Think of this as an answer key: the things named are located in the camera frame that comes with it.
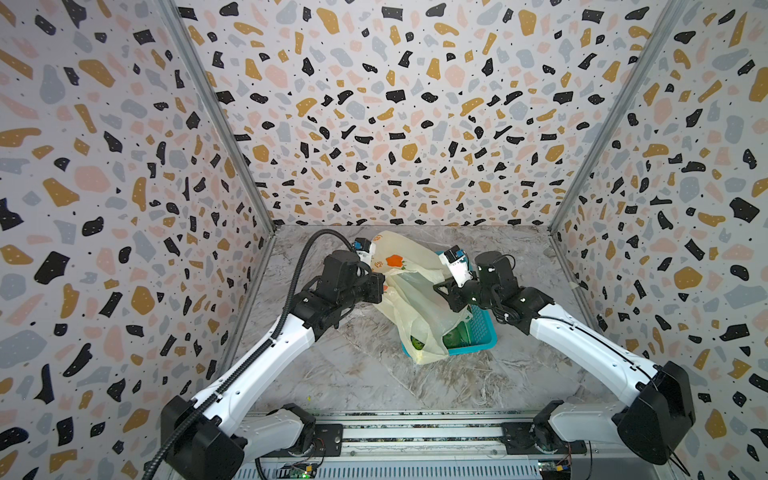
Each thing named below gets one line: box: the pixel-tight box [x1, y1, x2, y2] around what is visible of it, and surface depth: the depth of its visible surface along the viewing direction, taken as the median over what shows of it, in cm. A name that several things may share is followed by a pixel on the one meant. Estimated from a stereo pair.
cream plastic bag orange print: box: [369, 232, 472, 365], surface depth 83 cm
